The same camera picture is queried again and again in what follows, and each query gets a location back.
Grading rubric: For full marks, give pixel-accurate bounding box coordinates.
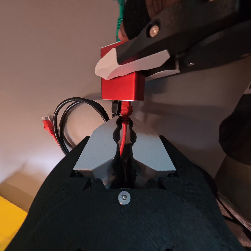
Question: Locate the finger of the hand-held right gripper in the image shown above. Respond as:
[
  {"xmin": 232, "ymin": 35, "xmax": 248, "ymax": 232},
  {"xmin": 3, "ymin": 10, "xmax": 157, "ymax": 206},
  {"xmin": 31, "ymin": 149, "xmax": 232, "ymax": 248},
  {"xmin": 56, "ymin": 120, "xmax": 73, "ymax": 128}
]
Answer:
[
  {"xmin": 95, "ymin": 48, "xmax": 170, "ymax": 80},
  {"xmin": 145, "ymin": 59, "xmax": 181, "ymax": 82}
]

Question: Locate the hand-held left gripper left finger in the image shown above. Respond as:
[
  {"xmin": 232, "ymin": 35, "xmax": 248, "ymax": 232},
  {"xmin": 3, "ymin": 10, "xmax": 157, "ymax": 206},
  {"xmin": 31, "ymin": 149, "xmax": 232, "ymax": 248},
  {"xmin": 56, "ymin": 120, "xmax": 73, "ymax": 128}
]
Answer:
[{"xmin": 73, "ymin": 115, "xmax": 124, "ymax": 189}]

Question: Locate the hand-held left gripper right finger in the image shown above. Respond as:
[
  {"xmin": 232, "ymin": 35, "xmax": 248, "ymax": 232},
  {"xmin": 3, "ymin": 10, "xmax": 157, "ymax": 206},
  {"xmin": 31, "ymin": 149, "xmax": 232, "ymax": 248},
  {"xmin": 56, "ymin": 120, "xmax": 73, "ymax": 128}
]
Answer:
[{"xmin": 127, "ymin": 117, "xmax": 176, "ymax": 189}]

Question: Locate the red ethernet splitter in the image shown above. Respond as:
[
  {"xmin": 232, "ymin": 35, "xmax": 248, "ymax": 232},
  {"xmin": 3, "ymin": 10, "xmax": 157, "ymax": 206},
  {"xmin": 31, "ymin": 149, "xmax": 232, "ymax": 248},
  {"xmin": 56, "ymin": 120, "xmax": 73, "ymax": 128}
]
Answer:
[{"xmin": 100, "ymin": 41, "xmax": 146, "ymax": 102}]

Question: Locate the red ethernet cable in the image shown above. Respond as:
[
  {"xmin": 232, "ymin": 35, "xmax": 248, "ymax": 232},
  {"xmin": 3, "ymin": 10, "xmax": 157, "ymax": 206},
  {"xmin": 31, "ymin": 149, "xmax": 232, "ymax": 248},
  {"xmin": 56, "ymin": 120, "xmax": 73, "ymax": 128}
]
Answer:
[{"xmin": 41, "ymin": 100, "xmax": 133, "ymax": 157}]

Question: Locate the black ethernet cable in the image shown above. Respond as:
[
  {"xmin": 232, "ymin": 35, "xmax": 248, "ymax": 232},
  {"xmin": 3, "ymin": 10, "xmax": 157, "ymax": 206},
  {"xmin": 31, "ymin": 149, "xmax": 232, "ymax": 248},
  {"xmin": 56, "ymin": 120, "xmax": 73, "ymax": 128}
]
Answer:
[{"xmin": 53, "ymin": 97, "xmax": 120, "ymax": 155}]

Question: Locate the green ethernet cable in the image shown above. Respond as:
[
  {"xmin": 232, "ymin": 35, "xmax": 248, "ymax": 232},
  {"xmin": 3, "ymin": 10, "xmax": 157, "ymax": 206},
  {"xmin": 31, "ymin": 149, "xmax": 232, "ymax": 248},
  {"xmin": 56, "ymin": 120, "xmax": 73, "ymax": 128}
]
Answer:
[{"xmin": 116, "ymin": 0, "xmax": 126, "ymax": 42}]

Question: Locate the yellow plastic bin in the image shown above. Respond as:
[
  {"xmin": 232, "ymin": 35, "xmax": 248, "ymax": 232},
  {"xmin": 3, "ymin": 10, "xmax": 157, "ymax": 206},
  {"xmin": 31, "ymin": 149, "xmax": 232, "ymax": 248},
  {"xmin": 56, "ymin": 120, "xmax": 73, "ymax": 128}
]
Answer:
[{"xmin": 0, "ymin": 195, "xmax": 28, "ymax": 251}]

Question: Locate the grey desk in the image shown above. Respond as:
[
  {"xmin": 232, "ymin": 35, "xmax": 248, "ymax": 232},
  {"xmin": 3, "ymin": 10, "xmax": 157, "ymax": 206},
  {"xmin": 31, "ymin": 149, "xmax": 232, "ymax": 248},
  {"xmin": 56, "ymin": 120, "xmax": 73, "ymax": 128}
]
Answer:
[{"xmin": 0, "ymin": 0, "xmax": 251, "ymax": 212}]

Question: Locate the person's beige sweater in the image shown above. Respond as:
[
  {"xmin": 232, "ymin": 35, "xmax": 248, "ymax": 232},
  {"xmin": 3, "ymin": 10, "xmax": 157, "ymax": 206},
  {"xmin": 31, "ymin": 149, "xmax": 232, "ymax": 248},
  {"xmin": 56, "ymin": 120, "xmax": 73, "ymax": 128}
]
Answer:
[{"xmin": 215, "ymin": 154, "xmax": 251, "ymax": 231}]

